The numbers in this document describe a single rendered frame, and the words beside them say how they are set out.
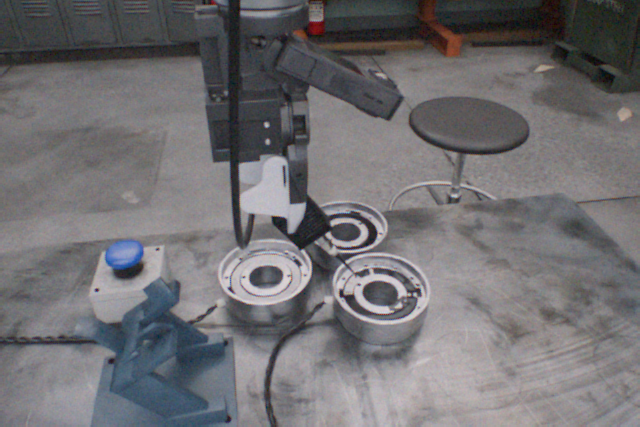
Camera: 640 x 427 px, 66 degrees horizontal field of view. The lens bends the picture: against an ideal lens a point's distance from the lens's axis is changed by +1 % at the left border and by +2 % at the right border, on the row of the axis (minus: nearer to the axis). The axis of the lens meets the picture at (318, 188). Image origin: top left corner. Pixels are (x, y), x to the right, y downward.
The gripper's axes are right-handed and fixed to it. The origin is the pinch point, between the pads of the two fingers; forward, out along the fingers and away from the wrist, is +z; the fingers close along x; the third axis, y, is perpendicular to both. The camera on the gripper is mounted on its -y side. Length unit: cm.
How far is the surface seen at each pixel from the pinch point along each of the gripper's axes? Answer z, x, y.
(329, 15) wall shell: 81, -373, -83
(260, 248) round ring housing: 10.3, -7.0, 3.5
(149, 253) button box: 8.8, -6.9, 16.3
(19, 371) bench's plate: 13.3, 3.4, 28.5
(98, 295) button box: 8.9, -1.2, 20.9
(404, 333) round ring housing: 11.0, 7.8, -9.8
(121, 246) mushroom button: 5.8, -5.0, 18.5
